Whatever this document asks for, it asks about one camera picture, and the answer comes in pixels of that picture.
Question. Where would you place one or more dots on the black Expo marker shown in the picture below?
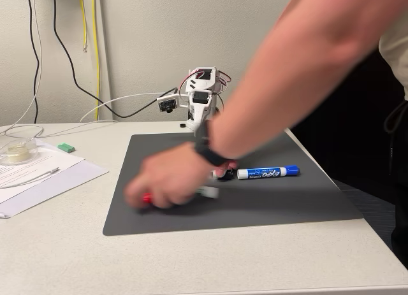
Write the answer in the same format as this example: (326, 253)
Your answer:
(229, 176)

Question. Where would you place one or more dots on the green Expo marker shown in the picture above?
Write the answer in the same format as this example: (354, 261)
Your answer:
(212, 192)

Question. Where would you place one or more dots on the red Expo marker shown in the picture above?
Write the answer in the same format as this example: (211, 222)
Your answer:
(147, 198)

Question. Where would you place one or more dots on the blue Expo marker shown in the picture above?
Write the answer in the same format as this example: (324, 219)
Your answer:
(271, 173)

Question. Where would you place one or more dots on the person's hand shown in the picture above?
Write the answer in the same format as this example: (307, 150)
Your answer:
(172, 177)

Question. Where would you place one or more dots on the black wristwatch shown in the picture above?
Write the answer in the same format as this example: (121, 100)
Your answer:
(207, 155)

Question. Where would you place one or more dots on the grey mat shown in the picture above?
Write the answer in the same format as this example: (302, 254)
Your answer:
(255, 205)

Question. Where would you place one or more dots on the small green block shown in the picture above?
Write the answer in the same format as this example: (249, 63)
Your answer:
(66, 147)

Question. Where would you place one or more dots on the pale lavender folder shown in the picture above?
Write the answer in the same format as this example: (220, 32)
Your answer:
(73, 177)

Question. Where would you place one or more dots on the white paper sheet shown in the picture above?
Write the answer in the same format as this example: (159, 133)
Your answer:
(54, 159)

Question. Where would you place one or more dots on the person's body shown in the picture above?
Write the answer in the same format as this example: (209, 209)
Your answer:
(366, 132)

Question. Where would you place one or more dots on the clear tape dispenser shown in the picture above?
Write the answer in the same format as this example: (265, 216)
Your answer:
(16, 153)

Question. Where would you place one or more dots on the white camera module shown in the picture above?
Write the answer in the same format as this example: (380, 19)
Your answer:
(167, 103)

